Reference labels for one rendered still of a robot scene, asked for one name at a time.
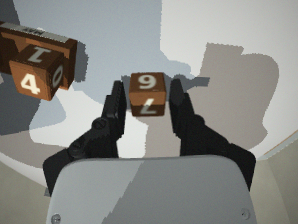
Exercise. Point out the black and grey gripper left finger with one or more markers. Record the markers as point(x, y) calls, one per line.
point(97, 141)

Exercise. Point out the brown wooden digit cube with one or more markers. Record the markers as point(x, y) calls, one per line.
point(147, 94)
point(38, 71)

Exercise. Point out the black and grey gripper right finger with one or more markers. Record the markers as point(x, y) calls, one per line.
point(195, 135)

